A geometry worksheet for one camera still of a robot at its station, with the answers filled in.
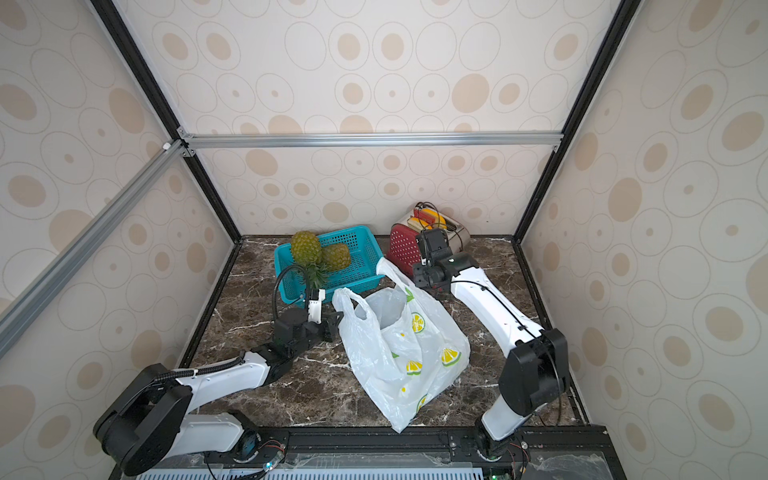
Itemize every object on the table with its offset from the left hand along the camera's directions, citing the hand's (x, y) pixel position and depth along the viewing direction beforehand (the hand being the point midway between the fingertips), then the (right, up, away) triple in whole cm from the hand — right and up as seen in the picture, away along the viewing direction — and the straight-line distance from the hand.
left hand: (350, 314), depth 84 cm
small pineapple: (-8, +17, +19) cm, 26 cm away
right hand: (+20, +11, +1) cm, 23 cm away
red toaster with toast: (+16, +18, +19) cm, 31 cm away
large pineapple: (-15, +18, +11) cm, 26 cm away
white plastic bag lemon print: (+16, -11, +1) cm, 19 cm away
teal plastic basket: (+1, +13, +28) cm, 31 cm away
